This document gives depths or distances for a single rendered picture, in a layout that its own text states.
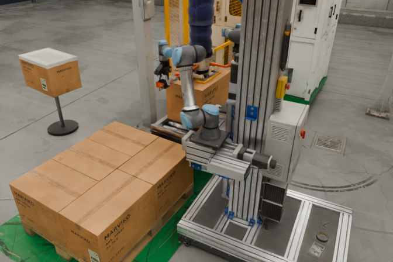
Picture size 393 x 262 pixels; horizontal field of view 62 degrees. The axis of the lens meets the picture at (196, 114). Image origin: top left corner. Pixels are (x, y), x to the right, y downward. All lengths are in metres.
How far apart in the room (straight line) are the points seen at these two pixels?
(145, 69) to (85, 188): 1.85
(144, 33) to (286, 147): 2.33
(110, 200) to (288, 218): 1.46
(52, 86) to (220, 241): 2.59
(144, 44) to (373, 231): 3.03
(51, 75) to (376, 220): 3.68
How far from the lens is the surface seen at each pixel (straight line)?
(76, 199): 2.70
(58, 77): 4.15
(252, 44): 2.09
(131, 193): 2.63
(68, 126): 4.73
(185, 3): 3.60
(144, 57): 4.04
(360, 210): 3.60
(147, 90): 4.20
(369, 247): 3.29
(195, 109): 2.14
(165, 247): 2.96
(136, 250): 2.94
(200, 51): 2.15
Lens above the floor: 2.27
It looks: 28 degrees down
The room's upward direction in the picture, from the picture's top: straight up
